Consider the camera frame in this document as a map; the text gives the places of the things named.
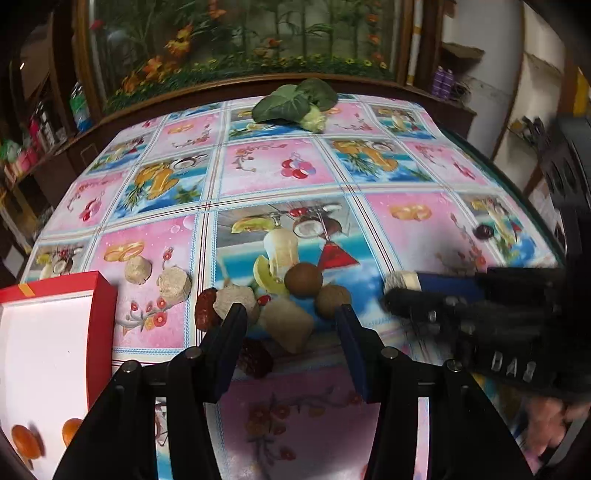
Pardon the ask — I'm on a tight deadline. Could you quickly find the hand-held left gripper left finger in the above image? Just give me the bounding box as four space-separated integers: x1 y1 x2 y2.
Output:
52 302 250 480

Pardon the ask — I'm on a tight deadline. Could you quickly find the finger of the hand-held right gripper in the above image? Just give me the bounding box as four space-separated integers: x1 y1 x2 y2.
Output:
383 286 491 357
416 267 566 302

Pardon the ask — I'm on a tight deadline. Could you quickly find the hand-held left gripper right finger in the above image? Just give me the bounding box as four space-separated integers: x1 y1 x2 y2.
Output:
335 304 539 480

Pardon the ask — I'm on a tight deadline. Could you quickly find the red date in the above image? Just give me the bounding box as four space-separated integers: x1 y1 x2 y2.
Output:
236 339 274 379
195 287 222 330

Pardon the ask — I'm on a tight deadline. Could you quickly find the beige sugarcane chunk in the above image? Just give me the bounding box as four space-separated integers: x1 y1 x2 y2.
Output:
384 271 422 292
124 256 153 286
259 298 315 355
213 285 260 324
157 270 192 303

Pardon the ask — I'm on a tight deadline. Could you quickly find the brown longan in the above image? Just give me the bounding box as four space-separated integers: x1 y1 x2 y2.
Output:
315 284 352 320
284 262 324 298

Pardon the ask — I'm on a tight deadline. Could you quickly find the red box with white inside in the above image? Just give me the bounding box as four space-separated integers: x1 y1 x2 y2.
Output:
0 271 118 472

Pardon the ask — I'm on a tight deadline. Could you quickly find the person's right hand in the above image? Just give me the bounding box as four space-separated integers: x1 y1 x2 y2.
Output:
522 394 583 472

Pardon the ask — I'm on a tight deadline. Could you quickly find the orange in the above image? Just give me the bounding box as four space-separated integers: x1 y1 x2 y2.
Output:
10 425 46 460
61 418 85 448

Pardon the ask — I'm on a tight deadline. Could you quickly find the fruit print tablecloth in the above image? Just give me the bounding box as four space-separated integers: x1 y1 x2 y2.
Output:
21 95 566 480

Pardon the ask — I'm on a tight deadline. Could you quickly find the cauliflower with green leaves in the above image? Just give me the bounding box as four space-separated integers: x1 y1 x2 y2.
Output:
252 78 339 134

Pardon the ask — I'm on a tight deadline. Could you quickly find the pink container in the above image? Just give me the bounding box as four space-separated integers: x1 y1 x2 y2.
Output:
14 147 40 178

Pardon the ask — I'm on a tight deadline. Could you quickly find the green labelled plastic bottle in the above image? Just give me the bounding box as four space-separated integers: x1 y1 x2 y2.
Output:
69 82 90 132

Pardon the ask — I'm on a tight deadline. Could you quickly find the artificial flower glass display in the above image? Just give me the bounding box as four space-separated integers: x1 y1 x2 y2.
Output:
90 0 404 104

